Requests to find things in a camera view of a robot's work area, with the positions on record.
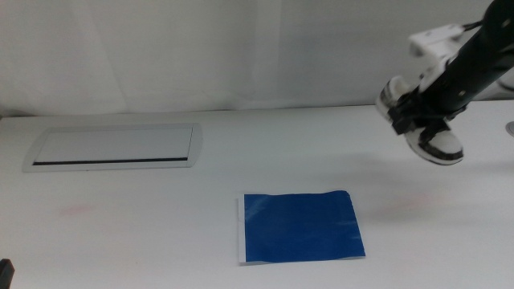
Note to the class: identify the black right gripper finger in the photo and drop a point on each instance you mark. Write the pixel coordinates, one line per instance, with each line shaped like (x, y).
(435, 127)
(403, 118)

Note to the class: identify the white and black sneaker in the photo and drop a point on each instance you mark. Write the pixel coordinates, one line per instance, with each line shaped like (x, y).
(441, 146)

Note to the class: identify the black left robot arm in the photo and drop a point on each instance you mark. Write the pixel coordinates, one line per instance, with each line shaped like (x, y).
(5, 275)

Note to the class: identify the blue rectangular mat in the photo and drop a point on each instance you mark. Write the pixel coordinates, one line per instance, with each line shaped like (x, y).
(301, 226)

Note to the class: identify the grey round desk grommet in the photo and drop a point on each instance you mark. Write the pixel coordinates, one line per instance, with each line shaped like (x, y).
(511, 129)

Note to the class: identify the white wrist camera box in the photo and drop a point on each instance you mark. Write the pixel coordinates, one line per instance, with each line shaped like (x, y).
(435, 40)

